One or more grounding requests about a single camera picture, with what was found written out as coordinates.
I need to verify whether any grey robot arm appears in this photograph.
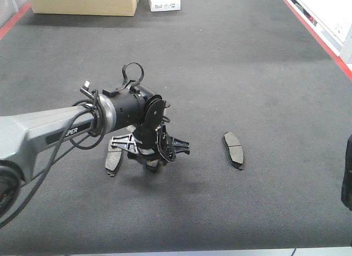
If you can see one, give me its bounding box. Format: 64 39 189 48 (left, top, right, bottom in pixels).
1 81 190 214

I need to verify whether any white conveyor side machine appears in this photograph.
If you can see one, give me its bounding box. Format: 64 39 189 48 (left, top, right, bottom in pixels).
296 0 351 64

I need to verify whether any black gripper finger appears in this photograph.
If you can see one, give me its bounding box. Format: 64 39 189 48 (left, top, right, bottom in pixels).
170 137 190 155
108 133 140 154

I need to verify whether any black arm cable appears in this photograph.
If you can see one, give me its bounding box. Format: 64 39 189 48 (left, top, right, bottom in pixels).
0 62 145 229

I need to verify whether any dark grey brake pad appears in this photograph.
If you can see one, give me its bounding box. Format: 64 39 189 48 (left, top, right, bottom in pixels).
341 136 351 210

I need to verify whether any cardboard box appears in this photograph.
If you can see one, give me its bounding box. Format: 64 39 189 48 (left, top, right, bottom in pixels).
29 0 139 17

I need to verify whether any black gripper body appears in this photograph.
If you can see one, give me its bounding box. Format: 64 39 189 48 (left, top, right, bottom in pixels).
128 123 176 164

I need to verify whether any white small box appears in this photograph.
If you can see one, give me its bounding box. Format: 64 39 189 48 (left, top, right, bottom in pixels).
148 0 181 12

